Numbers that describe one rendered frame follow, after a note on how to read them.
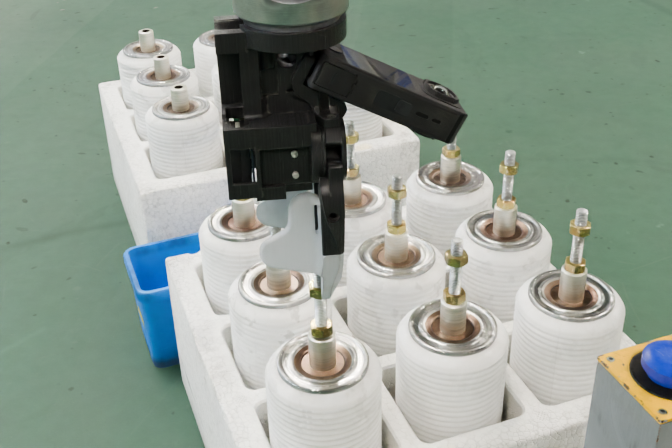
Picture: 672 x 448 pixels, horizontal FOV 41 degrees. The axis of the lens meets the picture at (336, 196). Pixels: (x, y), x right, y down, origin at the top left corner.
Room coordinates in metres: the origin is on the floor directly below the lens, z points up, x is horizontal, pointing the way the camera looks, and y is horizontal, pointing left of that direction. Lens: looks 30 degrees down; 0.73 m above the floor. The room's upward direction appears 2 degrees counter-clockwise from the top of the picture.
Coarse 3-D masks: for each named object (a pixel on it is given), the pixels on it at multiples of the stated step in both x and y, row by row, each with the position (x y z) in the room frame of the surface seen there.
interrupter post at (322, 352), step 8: (312, 336) 0.56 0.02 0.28; (312, 344) 0.55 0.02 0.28; (320, 344) 0.55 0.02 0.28; (328, 344) 0.55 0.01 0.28; (312, 352) 0.55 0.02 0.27; (320, 352) 0.55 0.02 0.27; (328, 352) 0.55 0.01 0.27; (312, 360) 0.55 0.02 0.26; (320, 360) 0.55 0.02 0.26; (328, 360) 0.55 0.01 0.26; (312, 368) 0.55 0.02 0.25; (320, 368) 0.55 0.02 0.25; (328, 368) 0.55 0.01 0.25
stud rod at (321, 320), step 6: (318, 276) 0.56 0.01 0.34; (318, 282) 0.56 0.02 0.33; (318, 300) 0.56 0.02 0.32; (324, 300) 0.56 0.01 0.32; (318, 306) 0.56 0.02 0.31; (324, 306) 0.56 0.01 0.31; (318, 312) 0.56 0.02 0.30; (324, 312) 0.56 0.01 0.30; (318, 318) 0.56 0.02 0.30; (324, 318) 0.56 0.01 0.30; (318, 324) 0.56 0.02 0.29; (324, 324) 0.56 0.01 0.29
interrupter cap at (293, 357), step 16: (304, 336) 0.59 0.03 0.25; (336, 336) 0.59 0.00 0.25; (352, 336) 0.59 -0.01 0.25; (288, 352) 0.57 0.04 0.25; (304, 352) 0.57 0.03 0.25; (336, 352) 0.57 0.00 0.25; (352, 352) 0.57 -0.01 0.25; (288, 368) 0.55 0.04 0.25; (304, 368) 0.55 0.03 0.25; (336, 368) 0.55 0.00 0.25; (352, 368) 0.55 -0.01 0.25; (288, 384) 0.53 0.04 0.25; (304, 384) 0.53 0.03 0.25; (320, 384) 0.53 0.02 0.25; (336, 384) 0.53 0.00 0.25; (352, 384) 0.53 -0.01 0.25
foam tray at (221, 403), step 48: (192, 288) 0.77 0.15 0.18; (336, 288) 0.76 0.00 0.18; (192, 336) 0.70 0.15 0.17; (624, 336) 0.67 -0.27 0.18; (192, 384) 0.74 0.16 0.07; (240, 384) 0.62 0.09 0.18; (384, 384) 0.63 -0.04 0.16; (240, 432) 0.56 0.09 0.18; (384, 432) 0.57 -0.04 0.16; (480, 432) 0.55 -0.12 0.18; (528, 432) 0.55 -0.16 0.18; (576, 432) 0.56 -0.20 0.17
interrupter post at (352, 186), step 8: (360, 176) 0.82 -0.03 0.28; (344, 184) 0.81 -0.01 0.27; (352, 184) 0.81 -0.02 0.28; (360, 184) 0.82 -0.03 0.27; (344, 192) 0.81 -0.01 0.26; (352, 192) 0.81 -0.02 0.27; (360, 192) 0.82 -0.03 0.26; (344, 200) 0.81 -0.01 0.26; (352, 200) 0.81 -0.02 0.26; (360, 200) 0.82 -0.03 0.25
